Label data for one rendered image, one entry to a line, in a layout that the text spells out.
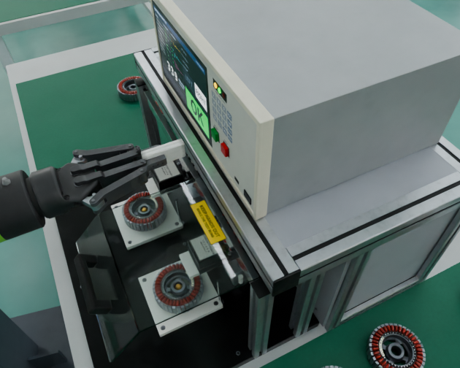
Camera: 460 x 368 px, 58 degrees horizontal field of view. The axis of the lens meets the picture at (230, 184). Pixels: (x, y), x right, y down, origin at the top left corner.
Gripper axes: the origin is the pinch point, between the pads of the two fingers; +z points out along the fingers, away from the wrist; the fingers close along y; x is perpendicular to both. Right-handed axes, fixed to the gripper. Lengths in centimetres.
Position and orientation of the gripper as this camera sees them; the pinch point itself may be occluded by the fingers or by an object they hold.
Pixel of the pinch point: (163, 153)
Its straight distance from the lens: 69.2
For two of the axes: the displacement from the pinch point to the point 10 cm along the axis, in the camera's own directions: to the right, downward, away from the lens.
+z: 9.0, -3.4, 2.8
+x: -0.1, -6.6, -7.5
